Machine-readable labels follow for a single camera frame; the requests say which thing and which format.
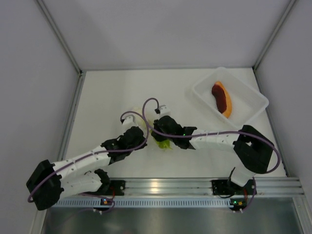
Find aluminium mounting rail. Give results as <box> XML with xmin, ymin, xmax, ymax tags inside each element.
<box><xmin>111</xmin><ymin>177</ymin><xmax>304</xmax><ymax>197</ymax></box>

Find green fake celery stalk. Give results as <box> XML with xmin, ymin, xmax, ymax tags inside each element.
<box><xmin>151</xmin><ymin>131</ymin><xmax>172</xmax><ymax>150</ymax></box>

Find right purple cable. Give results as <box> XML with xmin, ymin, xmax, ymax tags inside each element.
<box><xmin>141</xmin><ymin>97</ymin><xmax>280</xmax><ymax>213</ymax></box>

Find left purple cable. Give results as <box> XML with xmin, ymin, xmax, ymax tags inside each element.
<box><xmin>27</xmin><ymin>111</ymin><xmax>150</xmax><ymax>203</ymax></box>

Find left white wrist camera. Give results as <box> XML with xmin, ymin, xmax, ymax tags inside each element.
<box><xmin>122</xmin><ymin>115</ymin><xmax>137</xmax><ymax>129</ymax></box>

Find aluminium frame post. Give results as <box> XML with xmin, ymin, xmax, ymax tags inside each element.
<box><xmin>35</xmin><ymin>0</ymin><xmax>82</xmax><ymax>74</ymax></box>
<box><xmin>252</xmin><ymin>0</ymin><xmax>298</xmax><ymax>72</ymax></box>

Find white slotted cable duct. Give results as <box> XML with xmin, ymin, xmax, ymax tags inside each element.
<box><xmin>53</xmin><ymin>197</ymin><xmax>243</xmax><ymax>208</ymax></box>

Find right aluminium frame post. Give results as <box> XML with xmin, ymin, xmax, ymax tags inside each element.
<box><xmin>252</xmin><ymin>0</ymin><xmax>298</xmax><ymax>72</ymax></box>

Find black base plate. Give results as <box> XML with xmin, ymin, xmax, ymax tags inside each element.
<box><xmin>105</xmin><ymin>180</ymin><xmax>126</xmax><ymax>196</ymax></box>
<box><xmin>211</xmin><ymin>179</ymin><xmax>233</xmax><ymax>195</ymax></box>

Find clear zip top bag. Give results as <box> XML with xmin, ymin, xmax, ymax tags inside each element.
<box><xmin>131</xmin><ymin>107</ymin><xmax>167</xmax><ymax>151</ymax></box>

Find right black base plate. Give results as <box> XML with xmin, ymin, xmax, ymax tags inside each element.
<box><xmin>211</xmin><ymin>179</ymin><xmax>233</xmax><ymax>195</ymax></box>

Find purple cable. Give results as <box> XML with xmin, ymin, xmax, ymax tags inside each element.
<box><xmin>27</xmin><ymin>111</ymin><xmax>150</xmax><ymax>203</ymax></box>
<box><xmin>141</xmin><ymin>97</ymin><xmax>280</xmax><ymax>213</ymax></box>

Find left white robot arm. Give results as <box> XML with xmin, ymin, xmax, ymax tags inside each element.
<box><xmin>26</xmin><ymin>126</ymin><xmax>149</xmax><ymax>211</ymax></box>

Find orange purple fake fruit slice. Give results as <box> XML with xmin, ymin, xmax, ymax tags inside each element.
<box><xmin>211</xmin><ymin>81</ymin><xmax>233</xmax><ymax>118</ymax></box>

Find translucent plastic bin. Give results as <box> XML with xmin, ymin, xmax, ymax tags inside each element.
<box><xmin>191</xmin><ymin>67</ymin><xmax>269</xmax><ymax>129</ymax></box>

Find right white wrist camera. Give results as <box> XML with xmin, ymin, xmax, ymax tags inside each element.
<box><xmin>155</xmin><ymin>105</ymin><xmax>171</xmax><ymax>119</ymax></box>

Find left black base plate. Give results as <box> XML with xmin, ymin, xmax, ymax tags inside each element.
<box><xmin>105</xmin><ymin>180</ymin><xmax>126</xmax><ymax>196</ymax></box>

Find left aluminium frame post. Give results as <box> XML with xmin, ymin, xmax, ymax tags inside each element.
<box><xmin>35</xmin><ymin>0</ymin><xmax>82</xmax><ymax>74</ymax></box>

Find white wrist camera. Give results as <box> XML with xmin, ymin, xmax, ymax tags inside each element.
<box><xmin>122</xmin><ymin>115</ymin><xmax>137</xmax><ymax>129</ymax></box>
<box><xmin>155</xmin><ymin>105</ymin><xmax>171</xmax><ymax>119</ymax></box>

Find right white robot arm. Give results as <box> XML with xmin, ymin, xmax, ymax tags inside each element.
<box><xmin>152</xmin><ymin>116</ymin><xmax>273</xmax><ymax>195</ymax></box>

